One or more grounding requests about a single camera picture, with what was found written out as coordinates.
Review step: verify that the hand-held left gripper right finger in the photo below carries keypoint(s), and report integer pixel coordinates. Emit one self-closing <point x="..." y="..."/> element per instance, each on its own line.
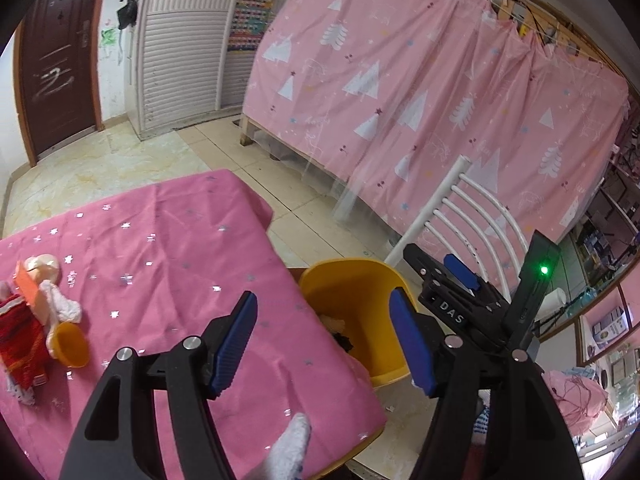
<point x="412" y="345"/>

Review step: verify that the white fluffy tissue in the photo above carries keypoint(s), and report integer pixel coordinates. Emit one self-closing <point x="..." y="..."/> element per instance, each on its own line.
<point x="62" y="307"/>

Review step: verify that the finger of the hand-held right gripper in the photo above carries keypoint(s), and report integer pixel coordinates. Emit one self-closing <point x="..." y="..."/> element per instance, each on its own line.
<point x="462" y="272"/>
<point x="425" y="267"/>

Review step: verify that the wooden bed frame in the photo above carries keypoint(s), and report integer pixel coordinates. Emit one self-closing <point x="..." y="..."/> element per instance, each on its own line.
<point x="246" y="132"/>

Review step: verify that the colourful chart poster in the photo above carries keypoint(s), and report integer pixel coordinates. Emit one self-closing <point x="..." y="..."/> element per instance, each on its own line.
<point x="250" y="15"/>

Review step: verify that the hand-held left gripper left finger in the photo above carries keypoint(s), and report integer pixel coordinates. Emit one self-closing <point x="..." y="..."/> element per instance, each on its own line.
<point x="232" y="345"/>

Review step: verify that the yellow thread spool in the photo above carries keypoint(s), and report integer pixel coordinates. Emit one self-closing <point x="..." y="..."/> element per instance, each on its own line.
<point x="70" y="345"/>

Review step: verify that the pink tree-print curtain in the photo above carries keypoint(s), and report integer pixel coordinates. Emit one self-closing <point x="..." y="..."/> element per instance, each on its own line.
<point x="400" y="85"/>

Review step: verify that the white metal chair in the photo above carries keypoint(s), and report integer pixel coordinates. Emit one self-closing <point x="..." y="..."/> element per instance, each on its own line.
<point x="452" y="185"/>

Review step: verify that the yellow plastic bin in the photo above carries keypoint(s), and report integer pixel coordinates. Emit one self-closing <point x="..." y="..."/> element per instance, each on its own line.
<point x="360" y="290"/>

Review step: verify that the white louvred wardrobe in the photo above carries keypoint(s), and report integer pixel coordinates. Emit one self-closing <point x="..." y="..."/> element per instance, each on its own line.
<point x="175" y="60"/>

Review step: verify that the dark brown door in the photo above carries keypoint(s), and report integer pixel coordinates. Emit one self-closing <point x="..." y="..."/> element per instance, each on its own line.
<point x="55" y="60"/>

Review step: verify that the white speckled wrapper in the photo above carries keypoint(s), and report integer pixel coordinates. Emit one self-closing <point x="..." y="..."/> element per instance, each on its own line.
<point x="20" y="391"/>

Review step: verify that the pink star tablecloth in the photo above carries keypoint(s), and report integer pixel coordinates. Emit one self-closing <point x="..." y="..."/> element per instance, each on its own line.
<point x="175" y="240"/>

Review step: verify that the cream round pad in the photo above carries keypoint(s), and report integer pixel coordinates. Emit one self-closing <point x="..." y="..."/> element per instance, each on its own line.
<point x="45" y="265"/>

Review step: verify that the dark scrap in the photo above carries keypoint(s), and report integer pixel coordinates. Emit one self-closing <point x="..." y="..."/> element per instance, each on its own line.
<point x="345" y="342"/>

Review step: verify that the orange box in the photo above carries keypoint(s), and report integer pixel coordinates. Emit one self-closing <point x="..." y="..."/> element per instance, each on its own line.
<point x="29" y="285"/>

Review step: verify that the black hanging bag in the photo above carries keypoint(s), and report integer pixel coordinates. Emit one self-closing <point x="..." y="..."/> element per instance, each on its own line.
<point x="127" y="15"/>

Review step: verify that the person's right hand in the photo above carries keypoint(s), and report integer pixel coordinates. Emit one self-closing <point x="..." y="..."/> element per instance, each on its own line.
<point x="481" y="417"/>

